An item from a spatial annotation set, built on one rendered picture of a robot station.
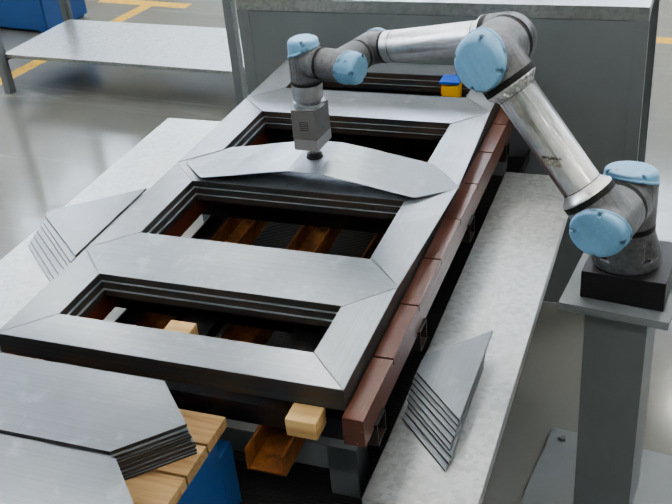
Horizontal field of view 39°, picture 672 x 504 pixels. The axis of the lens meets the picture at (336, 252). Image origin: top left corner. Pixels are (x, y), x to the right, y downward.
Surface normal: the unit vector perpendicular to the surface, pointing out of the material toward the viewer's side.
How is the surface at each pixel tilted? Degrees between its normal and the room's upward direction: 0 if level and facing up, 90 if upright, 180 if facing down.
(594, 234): 96
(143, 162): 0
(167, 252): 0
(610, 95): 90
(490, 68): 84
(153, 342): 0
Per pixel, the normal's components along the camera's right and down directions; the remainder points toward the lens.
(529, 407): -0.08, -0.85
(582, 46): -0.33, 0.51
